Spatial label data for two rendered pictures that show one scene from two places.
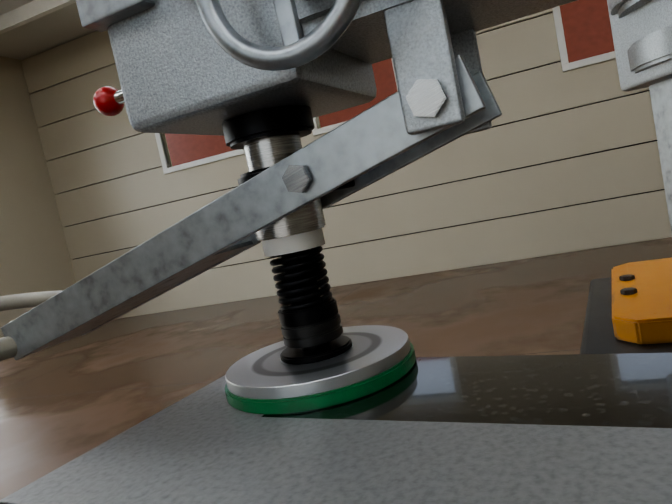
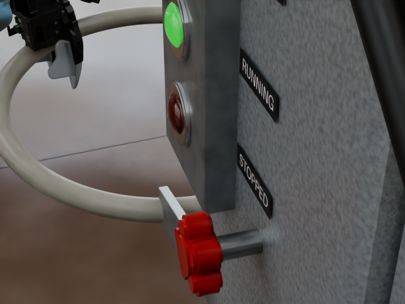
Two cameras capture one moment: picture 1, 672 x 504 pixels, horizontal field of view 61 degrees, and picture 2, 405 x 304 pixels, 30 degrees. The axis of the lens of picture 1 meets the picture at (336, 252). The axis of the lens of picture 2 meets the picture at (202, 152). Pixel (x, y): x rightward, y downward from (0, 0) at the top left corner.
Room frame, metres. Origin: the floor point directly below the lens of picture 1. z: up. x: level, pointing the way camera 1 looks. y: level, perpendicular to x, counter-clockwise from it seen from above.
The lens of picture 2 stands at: (0.33, -0.10, 1.52)
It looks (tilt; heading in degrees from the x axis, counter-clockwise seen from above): 34 degrees down; 49
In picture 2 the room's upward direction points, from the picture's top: straight up
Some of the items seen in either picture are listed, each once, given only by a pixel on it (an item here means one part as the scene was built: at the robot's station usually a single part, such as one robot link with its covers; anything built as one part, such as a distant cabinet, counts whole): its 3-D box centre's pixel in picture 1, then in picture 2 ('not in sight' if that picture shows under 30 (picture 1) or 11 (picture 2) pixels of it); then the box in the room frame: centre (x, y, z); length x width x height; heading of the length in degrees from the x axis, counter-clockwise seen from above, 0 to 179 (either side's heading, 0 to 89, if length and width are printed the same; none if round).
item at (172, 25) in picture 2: not in sight; (179, 24); (0.55, 0.16, 1.36); 0.02 x 0.01 x 0.02; 65
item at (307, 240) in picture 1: (291, 234); not in sight; (0.64, 0.04, 1.03); 0.07 x 0.07 x 0.04
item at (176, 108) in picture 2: not in sight; (181, 113); (0.55, 0.16, 1.31); 0.02 x 0.01 x 0.02; 65
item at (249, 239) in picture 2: not in sight; (225, 245); (0.52, 0.09, 1.28); 0.04 x 0.04 x 0.04; 65
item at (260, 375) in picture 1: (318, 357); not in sight; (0.64, 0.04, 0.89); 0.21 x 0.21 x 0.01
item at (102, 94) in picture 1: (123, 96); not in sight; (0.63, 0.19, 1.22); 0.08 x 0.03 x 0.03; 65
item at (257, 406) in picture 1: (318, 360); not in sight; (0.64, 0.04, 0.88); 0.22 x 0.22 x 0.04
